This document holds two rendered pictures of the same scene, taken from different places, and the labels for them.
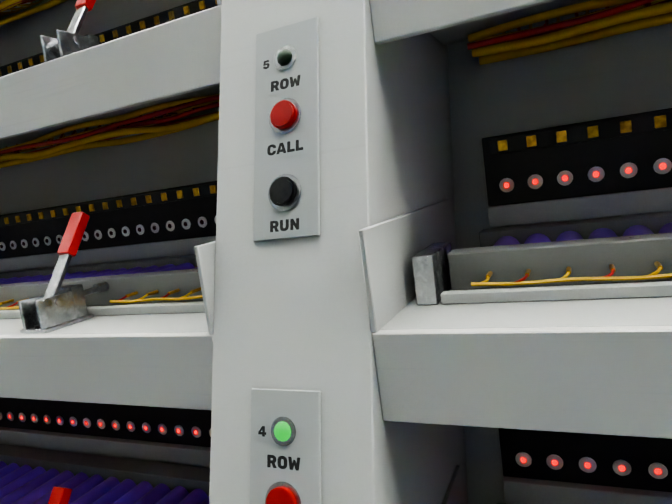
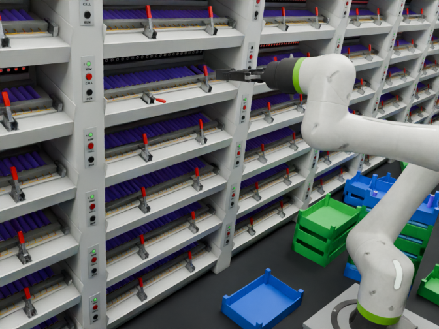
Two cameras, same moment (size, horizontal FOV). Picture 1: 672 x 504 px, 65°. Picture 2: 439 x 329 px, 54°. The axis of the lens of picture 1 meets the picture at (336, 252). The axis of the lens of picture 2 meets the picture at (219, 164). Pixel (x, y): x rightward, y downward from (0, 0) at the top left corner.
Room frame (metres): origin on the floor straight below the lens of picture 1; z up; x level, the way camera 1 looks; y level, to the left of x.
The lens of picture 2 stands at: (-0.07, 1.66, 1.31)
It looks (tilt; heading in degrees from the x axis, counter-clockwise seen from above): 24 degrees down; 285
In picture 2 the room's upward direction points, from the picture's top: 6 degrees clockwise
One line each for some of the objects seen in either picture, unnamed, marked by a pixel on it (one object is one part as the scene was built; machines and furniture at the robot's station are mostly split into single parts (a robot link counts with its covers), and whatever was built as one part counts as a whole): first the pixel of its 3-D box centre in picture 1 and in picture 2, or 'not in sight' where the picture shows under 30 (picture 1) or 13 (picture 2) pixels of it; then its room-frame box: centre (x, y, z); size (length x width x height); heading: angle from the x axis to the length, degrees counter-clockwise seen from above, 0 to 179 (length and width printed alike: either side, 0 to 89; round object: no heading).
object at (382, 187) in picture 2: not in sight; (402, 198); (-0.44, -0.25, 0.44); 0.30 x 0.20 x 0.08; 170
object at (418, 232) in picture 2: not in sight; (396, 213); (-0.44, -0.25, 0.36); 0.30 x 0.20 x 0.08; 170
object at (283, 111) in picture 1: (286, 116); not in sight; (0.28, 0.03, 1.01); 0.02 x 0.01 x 0.02; 65
